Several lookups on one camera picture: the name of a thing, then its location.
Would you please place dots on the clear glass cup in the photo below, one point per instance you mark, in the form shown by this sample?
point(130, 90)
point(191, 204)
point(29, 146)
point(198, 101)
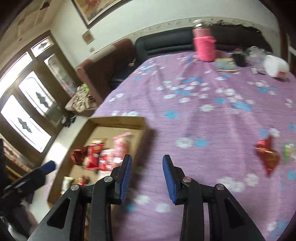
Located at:
point(255, 57)

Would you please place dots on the cardboard box tray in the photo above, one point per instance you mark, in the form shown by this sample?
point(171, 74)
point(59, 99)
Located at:
point(100, 127)

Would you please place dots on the small booklet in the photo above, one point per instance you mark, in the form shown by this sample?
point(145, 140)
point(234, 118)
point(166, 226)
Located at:
point(225, 65)

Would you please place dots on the wooden glass door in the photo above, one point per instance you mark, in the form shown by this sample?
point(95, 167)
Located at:
point(36, 84)

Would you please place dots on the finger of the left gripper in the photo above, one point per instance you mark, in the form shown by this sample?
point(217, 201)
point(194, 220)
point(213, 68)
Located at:
point(39, 174)

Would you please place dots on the green candy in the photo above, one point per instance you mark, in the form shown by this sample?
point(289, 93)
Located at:
point(288, 152)

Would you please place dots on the framed wall picture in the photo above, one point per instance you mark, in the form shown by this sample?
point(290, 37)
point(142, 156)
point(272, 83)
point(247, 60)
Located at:
point(92, 11)

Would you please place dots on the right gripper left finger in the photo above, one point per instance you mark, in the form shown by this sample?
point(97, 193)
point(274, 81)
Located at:
point(121, 180)

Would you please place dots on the black small object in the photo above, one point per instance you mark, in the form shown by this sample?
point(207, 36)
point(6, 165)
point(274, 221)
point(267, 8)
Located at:
point(239, 57)

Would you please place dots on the brown armchair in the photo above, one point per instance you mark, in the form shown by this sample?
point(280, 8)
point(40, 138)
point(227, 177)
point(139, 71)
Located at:
point(98, 70)

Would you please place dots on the black leather sofa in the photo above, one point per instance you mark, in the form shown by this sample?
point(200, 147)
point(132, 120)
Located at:
point(228, 37)

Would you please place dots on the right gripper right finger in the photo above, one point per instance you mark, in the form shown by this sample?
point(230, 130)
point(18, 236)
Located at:
point(177, 189)

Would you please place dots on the dark red foil packet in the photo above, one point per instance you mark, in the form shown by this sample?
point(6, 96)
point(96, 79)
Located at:
point(269, 157)
point(78, 155)

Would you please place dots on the white plastic jar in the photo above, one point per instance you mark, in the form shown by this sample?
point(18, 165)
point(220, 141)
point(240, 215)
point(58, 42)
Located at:
point(276, 67)

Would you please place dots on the purple floral tablecloth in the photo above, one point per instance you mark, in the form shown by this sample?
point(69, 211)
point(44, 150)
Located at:
point(208, 122)

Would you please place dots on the bright red snack packet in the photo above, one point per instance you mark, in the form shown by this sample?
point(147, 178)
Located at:
point(94, 150)

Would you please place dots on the pink marshmallow packet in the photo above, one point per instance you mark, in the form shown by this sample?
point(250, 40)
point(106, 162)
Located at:
point(121, 146)

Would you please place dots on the white cream snack packet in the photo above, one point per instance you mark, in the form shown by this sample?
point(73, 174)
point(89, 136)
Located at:
point(66, 184)

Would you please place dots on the white red snack packet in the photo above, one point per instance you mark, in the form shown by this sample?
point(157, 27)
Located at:
point(108, 160)

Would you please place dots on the patterned cloth on chair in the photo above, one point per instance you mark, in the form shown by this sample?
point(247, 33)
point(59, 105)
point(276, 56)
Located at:
point(82, 100)

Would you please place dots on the pink sleeved water bottle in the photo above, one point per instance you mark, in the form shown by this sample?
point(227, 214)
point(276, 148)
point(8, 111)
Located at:
point(204, 41)

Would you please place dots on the small silver lighter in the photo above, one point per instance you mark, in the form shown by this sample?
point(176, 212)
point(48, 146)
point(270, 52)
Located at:
point(254, 70)

